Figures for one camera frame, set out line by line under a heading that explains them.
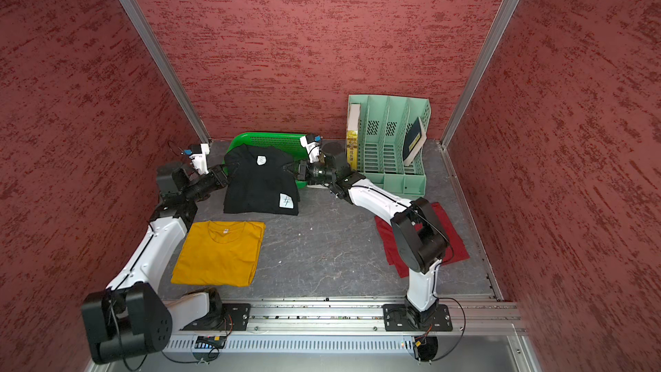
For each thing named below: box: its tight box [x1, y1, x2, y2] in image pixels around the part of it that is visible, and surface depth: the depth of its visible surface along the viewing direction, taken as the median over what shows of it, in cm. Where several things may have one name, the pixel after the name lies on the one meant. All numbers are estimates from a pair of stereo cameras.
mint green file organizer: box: [345, 94, 432, 199], surface depth 107 cm
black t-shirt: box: [222, 145, 301, 217], surface depth 85 cm
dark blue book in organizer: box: [402, 116, 427, 167], surface depth 105 cm
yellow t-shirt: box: [170, 220, 266, 287], surface depth 87 cm
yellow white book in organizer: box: [346, 103, 361, 171], surface depth 92 cm
